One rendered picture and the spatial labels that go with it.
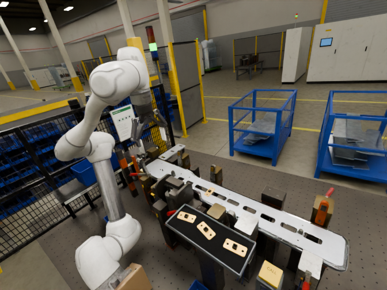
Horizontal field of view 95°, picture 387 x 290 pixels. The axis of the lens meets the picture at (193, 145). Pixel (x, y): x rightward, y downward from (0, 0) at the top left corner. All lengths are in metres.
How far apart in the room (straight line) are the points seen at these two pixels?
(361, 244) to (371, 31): 7.65
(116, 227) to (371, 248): 1.49
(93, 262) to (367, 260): 1.45
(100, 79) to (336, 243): 1.13
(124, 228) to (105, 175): 0.33
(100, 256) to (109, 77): 0.88
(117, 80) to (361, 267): 1.47
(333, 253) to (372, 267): 0.44
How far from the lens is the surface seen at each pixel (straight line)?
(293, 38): 8.65
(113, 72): 0.59
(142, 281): 1.19
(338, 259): 1.06
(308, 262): 0.94
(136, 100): 0.77
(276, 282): 0.76
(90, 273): 1.17
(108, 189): 1.19
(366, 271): 1.46
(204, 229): 0.83
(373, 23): 8.64
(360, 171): 3.18
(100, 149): 1.15
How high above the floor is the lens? 1.84
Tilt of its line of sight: 28 degrees down
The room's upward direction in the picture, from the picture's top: 8 degrees counter-clockwise
